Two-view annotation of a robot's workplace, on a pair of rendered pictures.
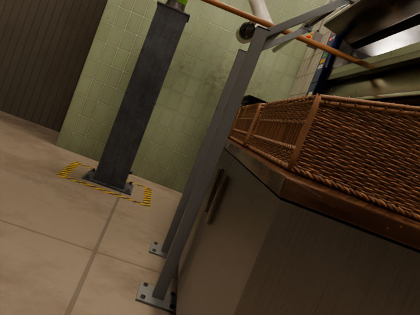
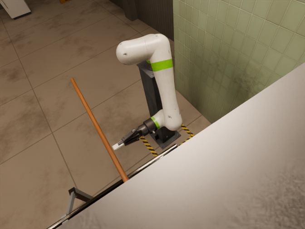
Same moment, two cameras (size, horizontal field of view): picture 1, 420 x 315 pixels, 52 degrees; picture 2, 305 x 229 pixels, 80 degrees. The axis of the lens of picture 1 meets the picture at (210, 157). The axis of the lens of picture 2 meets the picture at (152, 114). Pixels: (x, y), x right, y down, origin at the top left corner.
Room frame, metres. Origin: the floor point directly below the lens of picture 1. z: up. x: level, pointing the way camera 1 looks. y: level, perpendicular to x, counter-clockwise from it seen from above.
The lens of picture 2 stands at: (2.38, -0.54, 2.19)
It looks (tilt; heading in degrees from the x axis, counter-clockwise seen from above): 55 degrees down; 73
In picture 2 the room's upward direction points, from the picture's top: 12 degrees counter-clockwise
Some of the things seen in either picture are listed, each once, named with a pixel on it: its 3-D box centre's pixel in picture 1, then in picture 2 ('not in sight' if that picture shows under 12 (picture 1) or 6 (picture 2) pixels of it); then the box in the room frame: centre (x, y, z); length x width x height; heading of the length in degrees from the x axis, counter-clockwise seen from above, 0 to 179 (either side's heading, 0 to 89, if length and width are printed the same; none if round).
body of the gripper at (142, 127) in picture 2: (249, 27); (140, 132); (2.46, 0.06, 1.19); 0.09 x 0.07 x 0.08; 5
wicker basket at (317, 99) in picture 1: (369, 139); not in sight; (1.09, -0.36, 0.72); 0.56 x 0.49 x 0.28; 4
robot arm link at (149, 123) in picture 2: (247, 30); (150, 126); (2.53, 0.06, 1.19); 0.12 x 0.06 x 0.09; 95
